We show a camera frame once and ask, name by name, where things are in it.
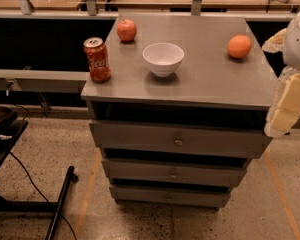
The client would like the red soda can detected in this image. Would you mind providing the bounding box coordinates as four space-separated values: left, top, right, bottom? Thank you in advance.
84 37 111 83

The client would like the black cart frame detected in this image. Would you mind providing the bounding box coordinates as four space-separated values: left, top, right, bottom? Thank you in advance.
0 105 79 240

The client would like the white bowl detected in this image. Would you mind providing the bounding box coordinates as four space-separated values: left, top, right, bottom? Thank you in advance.
143 43 184 77

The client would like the grey drawer cabinet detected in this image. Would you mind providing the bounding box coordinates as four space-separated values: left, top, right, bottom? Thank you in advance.
82 15 277 195

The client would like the top grey drawer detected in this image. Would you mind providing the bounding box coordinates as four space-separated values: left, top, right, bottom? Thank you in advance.
90 120 271 158

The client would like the black floor cable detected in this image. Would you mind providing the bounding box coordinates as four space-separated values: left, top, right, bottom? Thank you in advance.
8 150 78 240

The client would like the middle grey drawer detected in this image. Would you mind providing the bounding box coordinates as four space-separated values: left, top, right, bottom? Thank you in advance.
102 159 246 187

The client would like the grey drawer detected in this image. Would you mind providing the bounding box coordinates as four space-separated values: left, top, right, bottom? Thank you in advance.
90 120 271 158
102 159 246 187
109 185 230 208

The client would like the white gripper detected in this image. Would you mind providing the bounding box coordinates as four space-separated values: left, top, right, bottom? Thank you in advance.
262 11 300 138

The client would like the red apple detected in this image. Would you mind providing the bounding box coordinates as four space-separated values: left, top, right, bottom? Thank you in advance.
116 19 137 42

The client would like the bottom grey drawer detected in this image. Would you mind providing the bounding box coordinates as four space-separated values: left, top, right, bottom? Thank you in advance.
109 185 230 208

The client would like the orange fruit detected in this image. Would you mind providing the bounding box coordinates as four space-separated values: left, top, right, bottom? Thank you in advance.
227 35 252 59

